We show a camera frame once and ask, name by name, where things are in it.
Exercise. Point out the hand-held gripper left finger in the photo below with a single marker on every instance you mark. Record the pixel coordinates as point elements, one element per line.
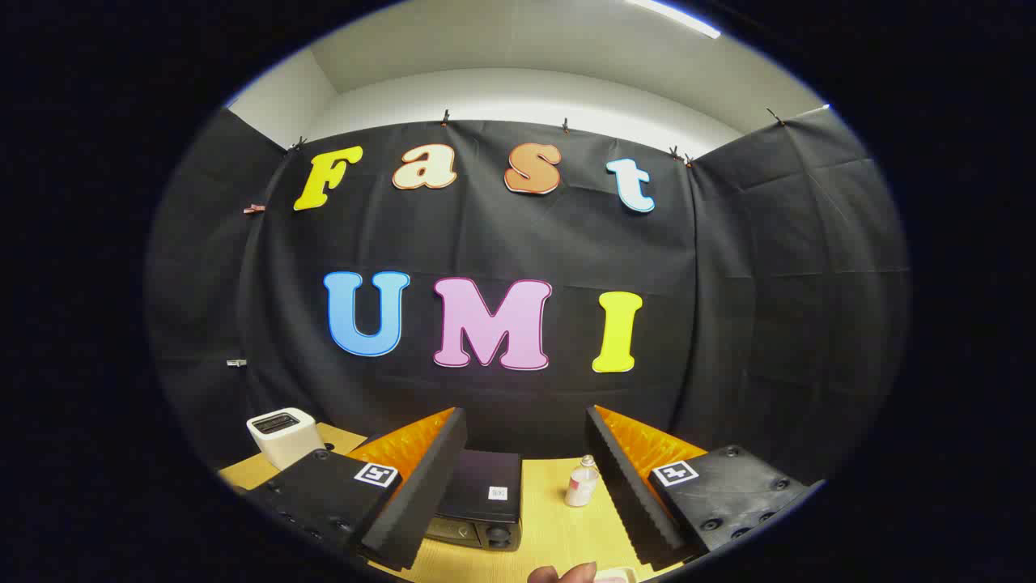
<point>429,494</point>

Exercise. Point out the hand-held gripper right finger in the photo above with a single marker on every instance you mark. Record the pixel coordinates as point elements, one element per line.
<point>623,494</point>

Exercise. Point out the black toaster oven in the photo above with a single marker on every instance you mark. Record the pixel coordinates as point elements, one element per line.
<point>486,478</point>

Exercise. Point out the white slot toaster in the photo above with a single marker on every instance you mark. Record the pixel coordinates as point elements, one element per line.
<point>283,441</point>

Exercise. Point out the clear plastic bottle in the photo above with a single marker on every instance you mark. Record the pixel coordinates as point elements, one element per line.
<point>581,486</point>

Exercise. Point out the row of small black clips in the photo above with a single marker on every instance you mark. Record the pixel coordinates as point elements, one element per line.
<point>445,119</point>

